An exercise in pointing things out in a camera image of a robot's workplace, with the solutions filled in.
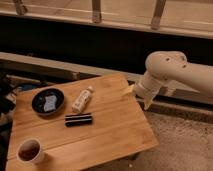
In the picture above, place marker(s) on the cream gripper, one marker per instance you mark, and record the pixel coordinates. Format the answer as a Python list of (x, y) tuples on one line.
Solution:
[(129, 90)]

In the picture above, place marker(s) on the white bottle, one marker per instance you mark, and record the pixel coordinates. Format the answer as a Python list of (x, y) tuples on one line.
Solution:
[(81, 101)]

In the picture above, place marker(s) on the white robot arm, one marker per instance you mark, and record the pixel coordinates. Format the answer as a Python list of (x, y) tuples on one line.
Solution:
[(165, 66)]

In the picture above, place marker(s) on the wooden table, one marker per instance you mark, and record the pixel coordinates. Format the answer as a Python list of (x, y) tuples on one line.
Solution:
[(119, 128)]

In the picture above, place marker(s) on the black rectangular box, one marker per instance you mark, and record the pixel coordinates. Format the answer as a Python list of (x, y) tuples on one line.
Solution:
[(79, 119)]

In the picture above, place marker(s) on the pale cloth in bowl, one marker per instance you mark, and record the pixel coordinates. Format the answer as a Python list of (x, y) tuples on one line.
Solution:
[(50, 103)]

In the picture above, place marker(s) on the black bowl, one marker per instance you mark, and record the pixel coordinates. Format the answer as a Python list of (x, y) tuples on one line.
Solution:
[(38, 101)]

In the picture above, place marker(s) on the right wooden railing post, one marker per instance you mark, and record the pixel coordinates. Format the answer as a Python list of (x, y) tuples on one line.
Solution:
[(158, 11)]

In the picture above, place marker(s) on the wooden railing post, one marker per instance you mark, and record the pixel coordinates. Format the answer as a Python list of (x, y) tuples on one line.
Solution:
[(96, 11), (20, 7), (158, 11)]

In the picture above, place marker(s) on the middle wooden railing post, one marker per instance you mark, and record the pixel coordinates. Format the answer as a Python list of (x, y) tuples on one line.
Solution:
[(96, 11)]

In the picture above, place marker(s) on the left wooden railing post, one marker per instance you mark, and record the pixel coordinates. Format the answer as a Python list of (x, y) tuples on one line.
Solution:
[(20, 7)]

